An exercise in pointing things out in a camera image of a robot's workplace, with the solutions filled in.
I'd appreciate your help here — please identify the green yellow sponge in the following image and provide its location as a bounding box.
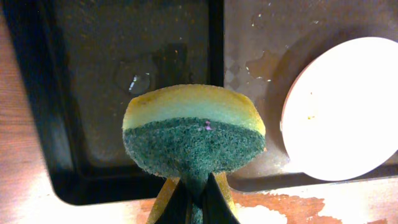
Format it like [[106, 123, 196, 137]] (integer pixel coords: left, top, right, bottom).
[[122, 84, 266, 223]]

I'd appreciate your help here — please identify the black plastic tray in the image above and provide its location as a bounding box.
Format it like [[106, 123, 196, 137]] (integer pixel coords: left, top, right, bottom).
[[1, 0, 224, 205]]

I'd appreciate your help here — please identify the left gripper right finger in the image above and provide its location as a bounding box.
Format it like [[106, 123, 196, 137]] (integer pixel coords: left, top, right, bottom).
[[201, 173, 240, 224]]

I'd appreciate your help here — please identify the white plate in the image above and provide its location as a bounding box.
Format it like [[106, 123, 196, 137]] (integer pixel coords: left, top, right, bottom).
[[280, 37, 397, 181]]

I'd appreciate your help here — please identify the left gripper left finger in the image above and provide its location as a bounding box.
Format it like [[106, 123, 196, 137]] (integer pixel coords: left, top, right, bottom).
[[155, 180, 193, 224]]

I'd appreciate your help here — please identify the brown serving tray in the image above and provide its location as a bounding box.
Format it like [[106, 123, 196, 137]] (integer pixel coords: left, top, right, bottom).
[[224, 0, 397, 192]]

